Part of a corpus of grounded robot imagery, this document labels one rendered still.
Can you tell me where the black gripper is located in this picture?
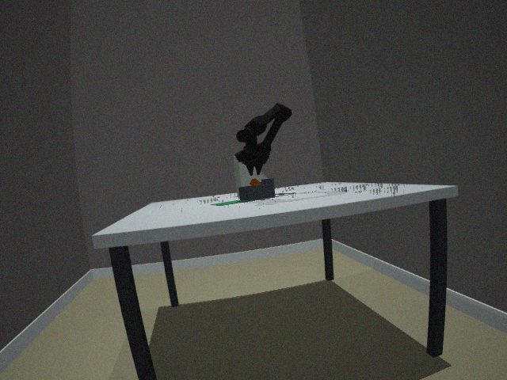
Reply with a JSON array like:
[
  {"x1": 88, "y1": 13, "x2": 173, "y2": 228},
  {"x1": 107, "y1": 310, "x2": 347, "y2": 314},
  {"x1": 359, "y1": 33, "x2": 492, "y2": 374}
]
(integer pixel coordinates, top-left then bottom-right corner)
[{"x1": 238, "y1": 142, "x2": 269, "y2": 176}]

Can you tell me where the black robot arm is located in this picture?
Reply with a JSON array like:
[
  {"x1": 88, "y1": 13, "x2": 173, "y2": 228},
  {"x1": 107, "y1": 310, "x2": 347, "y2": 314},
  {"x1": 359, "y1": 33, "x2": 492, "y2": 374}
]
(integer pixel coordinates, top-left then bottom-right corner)
[{"x1": 235, "y1": 103, "x2": 292, "y2": 160}]

